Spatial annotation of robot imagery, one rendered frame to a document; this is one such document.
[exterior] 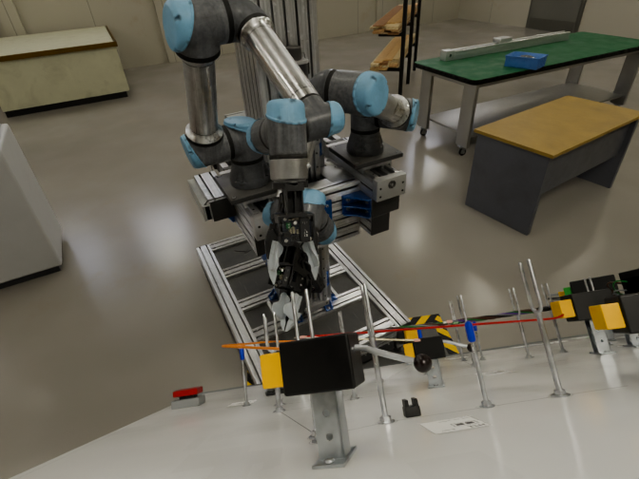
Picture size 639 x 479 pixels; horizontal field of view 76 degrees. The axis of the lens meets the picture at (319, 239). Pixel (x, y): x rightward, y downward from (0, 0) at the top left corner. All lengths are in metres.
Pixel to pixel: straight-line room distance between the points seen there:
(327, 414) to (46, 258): 3.23
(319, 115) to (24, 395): 2.30
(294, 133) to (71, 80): 7.09
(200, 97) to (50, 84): 6.61
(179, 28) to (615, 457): 1.06
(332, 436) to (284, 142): 0.55
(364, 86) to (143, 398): 1.91
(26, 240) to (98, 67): 4.74
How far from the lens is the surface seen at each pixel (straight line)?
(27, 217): 3.33
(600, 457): 0.31
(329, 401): 0.33
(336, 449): 0.34
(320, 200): 1.05
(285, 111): 0.78
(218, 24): 1.13
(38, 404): 2.70
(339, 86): 1.18
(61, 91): 7.82
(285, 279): 0.96
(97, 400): 2.54
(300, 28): 1.62
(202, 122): 1.30
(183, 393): 0.93
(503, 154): 3.33
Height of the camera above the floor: 1.84
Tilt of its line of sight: 36 degrees down
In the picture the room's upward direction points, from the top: 4 degrees counter-clockwise
